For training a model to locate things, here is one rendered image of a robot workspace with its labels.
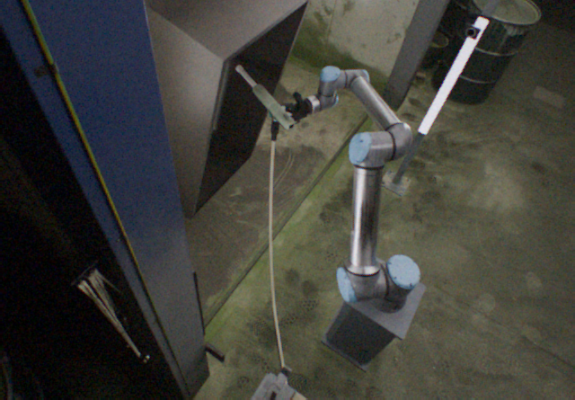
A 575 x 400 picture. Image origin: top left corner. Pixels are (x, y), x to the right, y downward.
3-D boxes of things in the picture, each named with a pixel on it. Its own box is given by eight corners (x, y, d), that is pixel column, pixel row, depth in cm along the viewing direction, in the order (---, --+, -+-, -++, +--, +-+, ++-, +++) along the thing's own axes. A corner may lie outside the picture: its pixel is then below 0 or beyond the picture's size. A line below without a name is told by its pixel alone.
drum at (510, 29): (432, 64, 425) (473, -20, 355) (487, 79, 419) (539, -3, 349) (427, 98, 390) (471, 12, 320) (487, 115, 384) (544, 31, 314)
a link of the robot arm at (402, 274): (413, 298, 181) (429, 283, 167) (378, 304, 178) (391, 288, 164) (402, 268, 190) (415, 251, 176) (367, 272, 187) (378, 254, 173)
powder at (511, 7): (473, -15, 356) (473, -17, 355) (535, 1, 351) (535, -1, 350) (471, 14, 324) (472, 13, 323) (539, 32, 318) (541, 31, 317)
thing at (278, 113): (290, 153, 197) (296, 119, 179) (282, 156, 195) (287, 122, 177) (242, 95, 220) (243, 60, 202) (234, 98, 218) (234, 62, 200)
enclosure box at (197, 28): (142, 183, 228) (137, -1, 130) (208, 125, 263) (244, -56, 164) (190, 219, 225) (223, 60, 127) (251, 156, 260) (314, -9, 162)
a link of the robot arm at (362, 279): (384, 306, 172) (401, 135, 145) (346, 311, 168) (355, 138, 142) (370, 285, 186) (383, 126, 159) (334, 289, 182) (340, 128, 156)
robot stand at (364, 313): (386, 327, 247) (426, 286, 197) (366, 372, 230) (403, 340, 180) (342, 299, 255) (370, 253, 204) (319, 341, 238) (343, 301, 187)
